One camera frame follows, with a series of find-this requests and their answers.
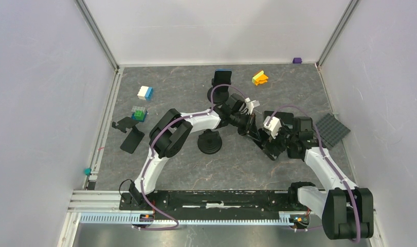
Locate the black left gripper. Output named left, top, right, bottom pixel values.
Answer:
left=229, top=112, right=261, bottom=142

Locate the black round base phone stand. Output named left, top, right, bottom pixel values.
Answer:
left=207, top=86, right=229, bottom=104

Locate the teal edged black phone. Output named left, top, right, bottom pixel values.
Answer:
left=249, top=129, right=286, bottom=161

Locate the blue edged black phone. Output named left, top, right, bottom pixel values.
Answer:
left=211, top=69, right=232, bottom=87

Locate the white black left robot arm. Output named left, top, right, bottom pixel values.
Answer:
left=129, top=94, right=260, bottom=210

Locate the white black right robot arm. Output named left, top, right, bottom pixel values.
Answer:
left=263, top=116, right=374, bottom=240

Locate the black phone under blue phone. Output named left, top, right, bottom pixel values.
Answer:
left=263, top=111, right=294, bottom=128

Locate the black folding phone stand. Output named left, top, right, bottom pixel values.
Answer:
left=112, top=117, right=145, bottom=154

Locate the yellow orange toy block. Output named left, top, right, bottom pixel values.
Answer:
left=252, top=70, right=268, bottom=85

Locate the grey lego baseplate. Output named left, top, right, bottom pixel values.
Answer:
left=316, top=113, right=351, bottom=150

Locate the purple toy block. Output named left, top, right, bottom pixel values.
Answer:
left=292, top=57, right=302, bottom=64

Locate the white blue toy block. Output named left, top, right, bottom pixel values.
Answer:
left=137, top=86, right=153, bottom=101

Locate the green blue toy block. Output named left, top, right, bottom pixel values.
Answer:
left=131, top=106, right=147, bottom=122

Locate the teal small clip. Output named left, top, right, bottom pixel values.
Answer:
left=84, top=168, right=92, bottom=176

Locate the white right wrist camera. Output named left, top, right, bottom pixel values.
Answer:
left=263, top=116, right=282, bottom=139

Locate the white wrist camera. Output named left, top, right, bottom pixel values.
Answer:
left=244, top=97, right=260, bottom=114
left=263, top=116, right=282, bottom=139

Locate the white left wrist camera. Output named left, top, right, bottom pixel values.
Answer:
left=244, top=97, right=260, bottom=114

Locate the aluminium frame rail right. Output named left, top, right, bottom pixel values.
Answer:
left=316, top=0, right=360, bottom=71

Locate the aluminium frame rail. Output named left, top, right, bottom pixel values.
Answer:
left=316, top=0, right=360, bottom=71
left=83, top=67, right=125, bottom=190

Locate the light blue toothed rail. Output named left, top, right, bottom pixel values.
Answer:
left=79, top=211, right=299, bottom=226

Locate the aluminium frame rail left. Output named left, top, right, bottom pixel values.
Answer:
left=83, top=67, right=125, bottom=190

